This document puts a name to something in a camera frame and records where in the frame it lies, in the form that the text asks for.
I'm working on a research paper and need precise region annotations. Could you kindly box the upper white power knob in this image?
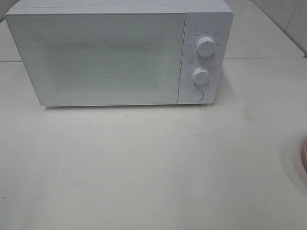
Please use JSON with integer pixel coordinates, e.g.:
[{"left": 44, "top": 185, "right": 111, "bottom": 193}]
[{"left": 195, "top": 34, "right": 216, "bottom": 58}]

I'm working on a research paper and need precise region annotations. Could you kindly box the lower white timer knob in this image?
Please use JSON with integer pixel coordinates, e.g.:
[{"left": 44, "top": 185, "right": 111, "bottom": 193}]
[{"left": 192, "top": 68, "right": 210, "bottom": 85}]

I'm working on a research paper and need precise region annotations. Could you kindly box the white microwave door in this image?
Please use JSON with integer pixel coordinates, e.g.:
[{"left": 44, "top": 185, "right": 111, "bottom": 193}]
[{"left": 7, "top": 13, "right": 185, "bottom": 106}]

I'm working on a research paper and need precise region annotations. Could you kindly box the round white door button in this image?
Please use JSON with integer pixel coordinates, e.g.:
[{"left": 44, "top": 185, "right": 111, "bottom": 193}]
[{"left": 189, "top": 90, "right": 204, "bottom": 102}]

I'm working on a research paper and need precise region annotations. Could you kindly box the pink plate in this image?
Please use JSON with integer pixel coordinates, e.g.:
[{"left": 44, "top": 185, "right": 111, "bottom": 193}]
[{"left": 302, "top": 138, "right": 307, "bottom": 172}]

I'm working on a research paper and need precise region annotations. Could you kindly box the white microwave oven body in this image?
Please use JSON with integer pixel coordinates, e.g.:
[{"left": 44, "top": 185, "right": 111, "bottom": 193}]
[{"left": 5, "top": 0, "right": 234, "bottom": 106}]

